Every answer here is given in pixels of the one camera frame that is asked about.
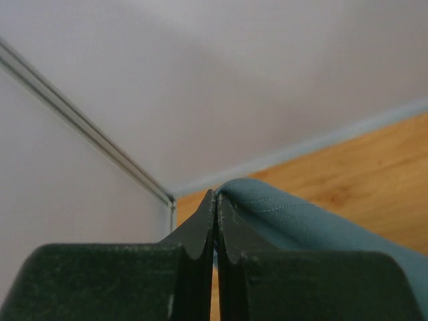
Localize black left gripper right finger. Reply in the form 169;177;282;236
217;197;423;320

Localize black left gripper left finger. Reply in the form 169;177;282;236
1;191;215;320

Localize blue-grey t-shirt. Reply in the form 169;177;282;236
215;178;427;316

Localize left aluminium corner post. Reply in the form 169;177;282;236
1;38;177;231

